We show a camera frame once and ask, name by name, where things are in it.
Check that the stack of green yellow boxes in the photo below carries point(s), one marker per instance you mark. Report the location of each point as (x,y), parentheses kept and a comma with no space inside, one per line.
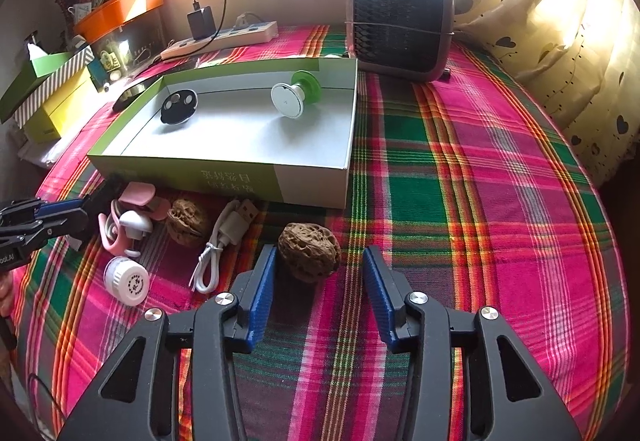
(45,81)

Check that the cream heart print curtain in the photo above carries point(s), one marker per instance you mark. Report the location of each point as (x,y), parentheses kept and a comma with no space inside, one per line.
(550,21)

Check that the black smartphone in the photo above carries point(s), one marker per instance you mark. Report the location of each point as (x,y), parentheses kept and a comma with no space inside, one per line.
(127,96)

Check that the black round disc holder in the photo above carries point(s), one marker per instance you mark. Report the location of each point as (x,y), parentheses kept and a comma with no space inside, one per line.
(180,107)

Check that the black charger adapter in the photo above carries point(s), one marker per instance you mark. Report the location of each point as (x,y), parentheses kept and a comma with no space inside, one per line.
(201,23)

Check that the white tissue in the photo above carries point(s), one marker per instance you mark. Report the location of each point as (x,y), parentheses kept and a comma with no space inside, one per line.
(36,51)

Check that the brown walnut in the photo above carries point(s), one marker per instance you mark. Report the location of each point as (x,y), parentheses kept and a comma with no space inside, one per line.
(310,251)
(186,223)

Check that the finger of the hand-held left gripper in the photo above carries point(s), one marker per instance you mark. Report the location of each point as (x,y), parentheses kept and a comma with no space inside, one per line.
(55,228)
(60,208)

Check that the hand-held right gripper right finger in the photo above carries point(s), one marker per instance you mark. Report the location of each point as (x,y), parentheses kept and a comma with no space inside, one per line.
(380,296)

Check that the white and green round holder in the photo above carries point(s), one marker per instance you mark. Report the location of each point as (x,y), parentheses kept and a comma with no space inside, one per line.
(287,101)

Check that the white power strip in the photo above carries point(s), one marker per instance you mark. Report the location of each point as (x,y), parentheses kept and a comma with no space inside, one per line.
(240,34)

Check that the orange tray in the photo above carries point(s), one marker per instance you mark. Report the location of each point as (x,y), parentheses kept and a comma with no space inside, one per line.
(120,11)

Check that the pink clip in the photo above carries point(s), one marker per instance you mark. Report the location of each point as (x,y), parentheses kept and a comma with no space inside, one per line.
(140,193)

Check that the clear plastic bag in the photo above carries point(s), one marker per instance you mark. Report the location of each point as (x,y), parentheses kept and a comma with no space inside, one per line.
(42,151)

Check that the yellow box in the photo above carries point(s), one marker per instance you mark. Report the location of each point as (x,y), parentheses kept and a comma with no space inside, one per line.
(60,113)

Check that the white round cap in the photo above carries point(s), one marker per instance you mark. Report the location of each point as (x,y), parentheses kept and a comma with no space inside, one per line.
(125,281)

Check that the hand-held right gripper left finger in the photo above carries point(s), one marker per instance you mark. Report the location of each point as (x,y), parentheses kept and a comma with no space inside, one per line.
(260,296)

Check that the white and green cardboard box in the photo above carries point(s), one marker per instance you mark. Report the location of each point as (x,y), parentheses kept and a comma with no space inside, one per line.
(250,136)

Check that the grey desktop fan heater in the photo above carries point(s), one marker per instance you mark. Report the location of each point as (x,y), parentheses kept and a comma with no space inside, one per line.
(400,21)

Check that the white plug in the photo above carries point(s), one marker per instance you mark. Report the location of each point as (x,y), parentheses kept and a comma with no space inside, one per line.
(246,21)

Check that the teal packaging box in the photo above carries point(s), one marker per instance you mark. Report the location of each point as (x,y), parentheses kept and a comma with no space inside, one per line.
(106,66)

